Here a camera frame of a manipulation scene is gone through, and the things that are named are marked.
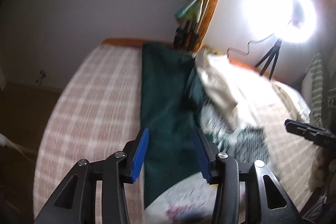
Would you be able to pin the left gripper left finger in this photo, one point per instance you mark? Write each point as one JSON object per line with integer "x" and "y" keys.
{"x": 135, "y": 151}

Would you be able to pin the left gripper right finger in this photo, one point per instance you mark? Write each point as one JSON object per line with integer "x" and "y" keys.
{"x": 207, "y": 154}

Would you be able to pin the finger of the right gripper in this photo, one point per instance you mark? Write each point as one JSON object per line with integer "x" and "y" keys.
{"x": 319, "y": 136}

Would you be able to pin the green and white patterned garment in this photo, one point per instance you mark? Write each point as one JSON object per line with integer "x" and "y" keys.
{"x": 173, "y": 104}

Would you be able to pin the cream folded clothes pile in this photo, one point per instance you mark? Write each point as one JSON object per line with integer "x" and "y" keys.
{"x": 295, "y": 104}

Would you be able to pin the green striped pillow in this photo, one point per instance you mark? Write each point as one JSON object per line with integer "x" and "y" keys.
{"x": 313, "y": 89}

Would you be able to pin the pink plaid bed blanket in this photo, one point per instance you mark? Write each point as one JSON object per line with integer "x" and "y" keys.
{"x": 99, "y": 111}

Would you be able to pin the small black light tripod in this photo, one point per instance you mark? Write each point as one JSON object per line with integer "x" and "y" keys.
{"x": 270, "y": 57}

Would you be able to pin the orange bed sheet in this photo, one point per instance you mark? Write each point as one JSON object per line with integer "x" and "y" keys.
{"x": 126, "y": 42}

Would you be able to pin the colourful floral scarf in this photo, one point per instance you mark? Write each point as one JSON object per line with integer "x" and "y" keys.
{"x": 207, "y": 3}

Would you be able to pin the bright ring light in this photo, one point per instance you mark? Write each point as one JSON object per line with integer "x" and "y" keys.
{"x": 292, "y": 21}

